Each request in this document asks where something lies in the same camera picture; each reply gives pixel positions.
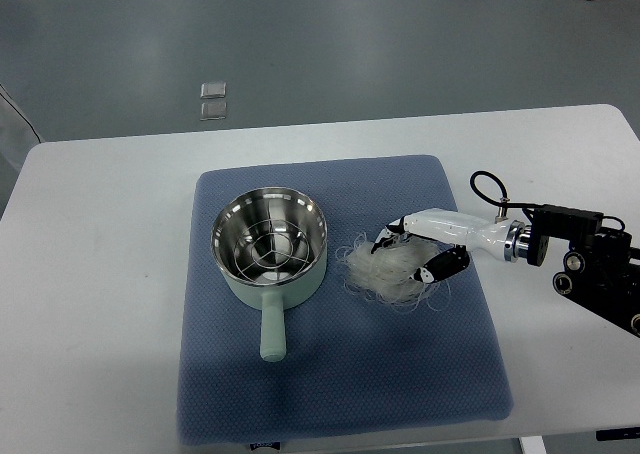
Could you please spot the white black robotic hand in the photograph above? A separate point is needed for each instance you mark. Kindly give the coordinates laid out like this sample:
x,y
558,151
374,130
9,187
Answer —
x,y
506,240

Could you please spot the white vermicelli bundle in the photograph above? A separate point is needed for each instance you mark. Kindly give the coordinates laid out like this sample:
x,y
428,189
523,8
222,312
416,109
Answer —
x,y
385,276

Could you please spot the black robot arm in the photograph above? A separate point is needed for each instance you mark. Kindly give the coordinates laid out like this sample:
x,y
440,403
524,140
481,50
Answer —
x,y
601,267

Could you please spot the mint green steel pot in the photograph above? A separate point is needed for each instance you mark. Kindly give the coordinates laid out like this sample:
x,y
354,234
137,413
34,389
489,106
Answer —
x,y
272,300

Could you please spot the blue quilted mat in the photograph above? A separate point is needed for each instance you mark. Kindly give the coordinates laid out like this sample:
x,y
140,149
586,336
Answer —
x,y
352,365

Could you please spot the upper metal floor plate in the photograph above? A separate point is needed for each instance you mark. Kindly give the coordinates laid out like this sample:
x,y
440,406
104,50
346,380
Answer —
x,y
213,90

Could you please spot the wire steaming rack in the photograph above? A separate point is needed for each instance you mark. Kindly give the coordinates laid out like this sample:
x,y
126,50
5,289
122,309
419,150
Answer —
x,y
271,251

